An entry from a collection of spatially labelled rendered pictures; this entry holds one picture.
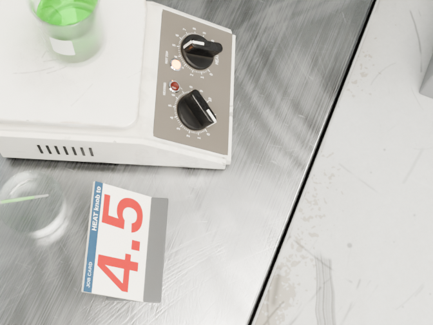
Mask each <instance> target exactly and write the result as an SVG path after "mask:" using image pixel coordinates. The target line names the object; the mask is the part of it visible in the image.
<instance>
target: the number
mask: <svg viewBox="0 0 433 325"><path fill-rule="evenodd" d="M145 205H146V199H145V198H143V197H139V196H136V195H132V194H129V193H125V192H121V191H118V190H114V189H111V188H107V187H104V186H103V189H102V201H101V213H100V219H99V231H98V238H97V250H96V257H95V269H94V276H93V288H92V289H93V290H99V291H105V292H110V293H116V294H121V295H127V296H132V297H138V289H139V274H140V259H141V251H142V236H143V228H144V213H145Z"/></svg>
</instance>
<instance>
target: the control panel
mask: <svg viewBox="0 0 433 325"><path fill-rule="evenodd" d="M191 34H198V35H201V36H202V37H204V38H205V39H207V40H208V41H212V42H216V43H220V44H221V45H222V47H223V50H222V52H220V53H219V54H218V55H216V56H214V59H213V63H212V64H211V66H210V67H208V68H206V69H205V70H196V69H194V68H192V67H190V65H188V64H187V63H186V62H185V60H184V58H183V56H182V53H181V44H182V41H183V40H184V39H185V38H186V37H187V36H189V35H191ZM232 42H233V34H231V33H229V32H226V31H223V30H220V29H218V28H215V27H212V26H209V25H206V24H204V23H201V22H198V21H195V20H193V19H190V18H187V17H184V16H182V15H178V14H176V13H173V12H170V11H168V10H164V9H162V18H161V27H160V44H159V61H158V70H157V87H156V97H155V114H154V123H153V136H154V137H156V138H159V139H163V140H167V141H171V142H174V143H179V144H184V145H186V146H191V147H194V148H199V149H202V150H207V151H209V152H214V153H219V154H222V155H228V144H229V111H230V93H231V60H232ZM174 60H178V61H179V62H180V68H179V69H175V68H174V67H173V65H172V62H173V61H174ZM172 82H177V83H178V85H179V89H178V90H177V91H174V90H173V89H172V88H171V83H172ZM192 90H198V91H199V92H200V94H201V95H202V97H203V98H204V99H205V100H206V102H207V103H208V105H209V107H210V109H211V110H212V111H213V113H214V114H215V115H216V123H215V124H212V125H211V126H209V127H206V128H204V129H203V130H199V131H194V130H190V129H189V128H187V127H185V126H184V125H183V124H182V122H181V121H180V119H179V117H178V113H177V104H178V102H179V100H180V99H181V98H182V97H183V96H185V95H186V94H188V93H189V92H191V91H192Z"/></svg>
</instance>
